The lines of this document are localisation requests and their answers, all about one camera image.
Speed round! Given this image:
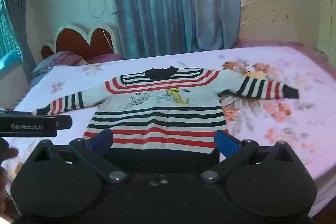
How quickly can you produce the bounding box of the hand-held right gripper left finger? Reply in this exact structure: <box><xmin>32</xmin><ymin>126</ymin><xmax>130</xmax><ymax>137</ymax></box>
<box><xmin>25</xmin><ymin>129</ymin><xmax>130</xmax><ymax>185</ymax></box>

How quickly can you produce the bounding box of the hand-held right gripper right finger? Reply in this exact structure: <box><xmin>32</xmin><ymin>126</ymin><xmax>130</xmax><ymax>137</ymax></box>
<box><xmin>199</xmin><ymin>130</ymin><xmax>305</xmax><ymax>184</ymax></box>

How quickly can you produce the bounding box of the folded bedding pile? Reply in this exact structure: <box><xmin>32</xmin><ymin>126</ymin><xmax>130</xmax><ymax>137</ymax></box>
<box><xmin>31</xmin><ymin>51</ymin><xmax>87</xmax><ymax>77</ymax></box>

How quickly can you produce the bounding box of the red scalloped headboard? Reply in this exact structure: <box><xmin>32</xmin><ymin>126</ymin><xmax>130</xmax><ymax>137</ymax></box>
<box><xmin>41</xmin><ymin>23</ymin><xmax>121</xmax><ymax>60</ymax></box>

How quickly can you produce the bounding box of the white wardrobe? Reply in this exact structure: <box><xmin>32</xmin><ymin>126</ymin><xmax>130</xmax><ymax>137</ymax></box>
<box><xmin>315</xmin><ymin>0</ymin><xmax>336</xmax><ymax>67</ymax></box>

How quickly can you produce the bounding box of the grey window curtain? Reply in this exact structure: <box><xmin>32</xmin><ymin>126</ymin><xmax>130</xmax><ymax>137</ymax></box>
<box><xmin>0</xmin><ymin>0</ymin><xmax>37</xmax><ymax>77</ymax></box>

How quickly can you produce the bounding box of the window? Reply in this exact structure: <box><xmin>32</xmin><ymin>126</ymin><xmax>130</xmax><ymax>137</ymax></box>
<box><xmin>0</xmin><ymin>0</ymin><xmax>21</xmax><ymax>62</ymax></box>

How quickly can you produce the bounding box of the striped knit sweater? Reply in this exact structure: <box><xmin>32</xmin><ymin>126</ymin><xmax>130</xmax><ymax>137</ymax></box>
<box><xmin>36</xmin><ymin>66</ymin><xmax>300</xmax><ymax>161</ymax></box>

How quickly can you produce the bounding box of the white cable over headboard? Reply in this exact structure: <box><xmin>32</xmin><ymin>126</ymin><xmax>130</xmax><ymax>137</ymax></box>
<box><xmin>103</xmin><ymin>28</ymin><xmax>116</xmax><ymax>52</ymax></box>

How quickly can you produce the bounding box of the bed with floral pink sheet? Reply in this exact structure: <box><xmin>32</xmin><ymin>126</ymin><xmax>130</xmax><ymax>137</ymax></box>
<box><xmin>10</xmin><ymin>40</ymin><xmax>336</xmax><ymax>216</ymax></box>

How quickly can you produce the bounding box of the blue curtain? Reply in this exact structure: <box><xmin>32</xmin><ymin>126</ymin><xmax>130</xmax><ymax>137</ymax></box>
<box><xmin>108</xmin><ymin>0</ymin><xmax>242</xmax><ymax>59</ymax></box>

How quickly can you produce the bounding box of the pink pillow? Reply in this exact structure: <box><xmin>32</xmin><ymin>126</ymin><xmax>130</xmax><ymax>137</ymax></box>
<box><xmin>87</xmin><ymin>53</ymin><xmax>124</xmax><ymax>63</ymax></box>

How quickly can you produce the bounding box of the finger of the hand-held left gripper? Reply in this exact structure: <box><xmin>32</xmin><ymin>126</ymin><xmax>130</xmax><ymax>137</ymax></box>
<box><xmin>55</xmin><ymin>116</ymin><xmax>73</xmax><ymax>130</ymax></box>

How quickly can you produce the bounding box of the person's left hand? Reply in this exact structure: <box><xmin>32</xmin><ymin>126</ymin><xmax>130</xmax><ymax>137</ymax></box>
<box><xmin>0</xmin><ymin>137</ymin><xmax>19</xmax><ymax>210</ymax></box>

